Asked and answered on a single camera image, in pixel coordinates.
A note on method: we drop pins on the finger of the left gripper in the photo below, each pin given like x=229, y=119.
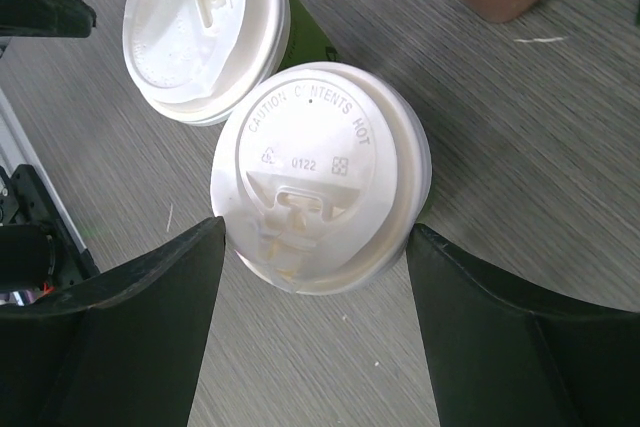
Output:
x=47, y=18

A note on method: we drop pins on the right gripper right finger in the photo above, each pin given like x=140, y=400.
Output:
x=503, y=351

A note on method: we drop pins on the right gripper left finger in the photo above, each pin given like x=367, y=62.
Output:
x=123, y=348

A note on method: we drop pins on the green paper cup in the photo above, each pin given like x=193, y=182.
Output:
x=413, y=183
x=307, y=42

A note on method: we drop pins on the white cup lid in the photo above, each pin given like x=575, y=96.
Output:
x=194, y=60
x=304, y=176

